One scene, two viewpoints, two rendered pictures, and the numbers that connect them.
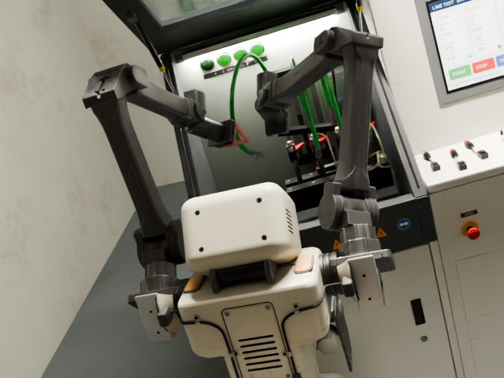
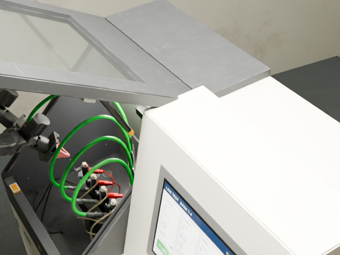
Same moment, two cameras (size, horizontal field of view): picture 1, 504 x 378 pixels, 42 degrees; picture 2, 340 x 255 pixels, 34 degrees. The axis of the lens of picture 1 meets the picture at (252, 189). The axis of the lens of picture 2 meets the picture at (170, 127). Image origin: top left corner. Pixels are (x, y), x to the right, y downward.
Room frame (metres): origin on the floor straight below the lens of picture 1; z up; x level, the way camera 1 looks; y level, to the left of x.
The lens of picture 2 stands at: (1.30, -1.68, 2.55)
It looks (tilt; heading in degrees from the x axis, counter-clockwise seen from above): 38 degrees down; 55
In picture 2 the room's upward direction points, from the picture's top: 4 degrees counter-clockwise
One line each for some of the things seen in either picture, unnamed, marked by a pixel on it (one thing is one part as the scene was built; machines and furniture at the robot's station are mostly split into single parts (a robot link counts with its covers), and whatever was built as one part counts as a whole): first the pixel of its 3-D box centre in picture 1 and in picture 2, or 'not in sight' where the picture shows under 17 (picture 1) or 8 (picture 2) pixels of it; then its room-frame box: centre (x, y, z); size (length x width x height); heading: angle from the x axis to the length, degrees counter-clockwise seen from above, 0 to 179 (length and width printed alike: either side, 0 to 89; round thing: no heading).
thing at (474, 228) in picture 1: (472, 232); not in sight; (1.63, -0.58, 0.80); 0.05 x 0.04 x 0.05; 85
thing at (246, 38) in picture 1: (258, 34); not in sight; (2.21, -0.18, 1.43); 0.54 x 0.03 x 0.02; 85
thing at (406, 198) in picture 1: (318, 245); (39, 236); (1.71, -0.14, 0.87); 0.62 x 0.04 x 0.16; 85
